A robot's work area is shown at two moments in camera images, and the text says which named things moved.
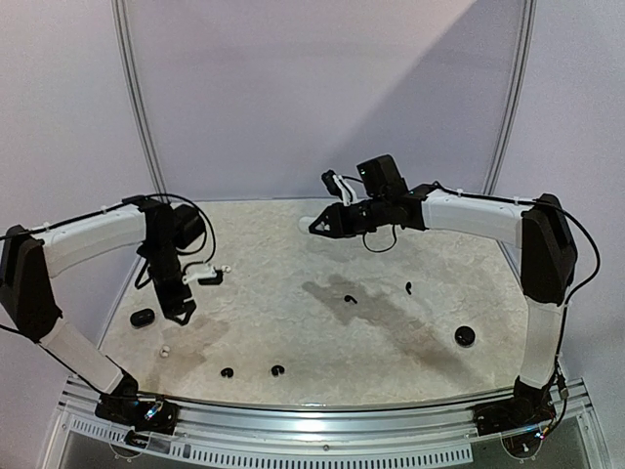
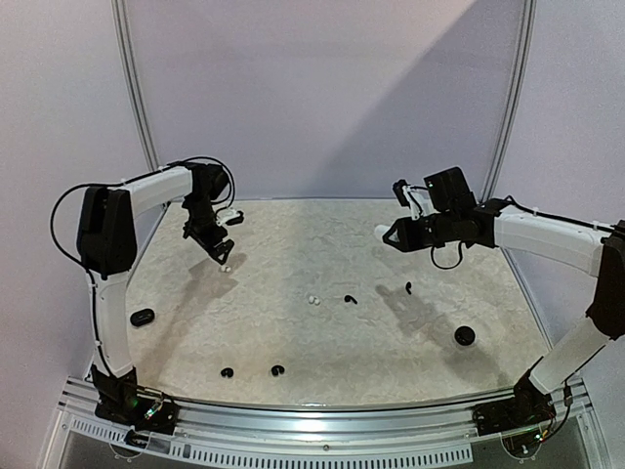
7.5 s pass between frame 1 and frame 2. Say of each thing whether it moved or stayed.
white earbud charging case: moved
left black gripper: moved
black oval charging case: stayed
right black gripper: moved
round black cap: stayed
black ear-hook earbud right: stayed
